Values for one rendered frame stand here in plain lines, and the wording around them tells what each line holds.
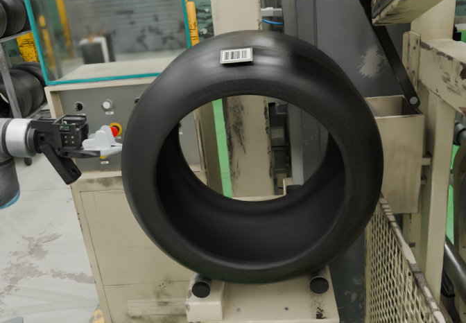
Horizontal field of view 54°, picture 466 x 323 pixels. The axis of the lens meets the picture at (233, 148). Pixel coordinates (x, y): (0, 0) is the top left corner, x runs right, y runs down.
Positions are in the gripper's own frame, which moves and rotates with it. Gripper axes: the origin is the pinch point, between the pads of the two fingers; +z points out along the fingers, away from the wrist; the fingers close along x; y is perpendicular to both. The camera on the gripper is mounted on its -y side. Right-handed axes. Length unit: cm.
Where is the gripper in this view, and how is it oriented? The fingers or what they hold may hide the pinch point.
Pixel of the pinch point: (119, 150)
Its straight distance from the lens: 110.9
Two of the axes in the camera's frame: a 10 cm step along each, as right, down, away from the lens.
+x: 0.7, -3.8, 9.2
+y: 0.2, -9.3, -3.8
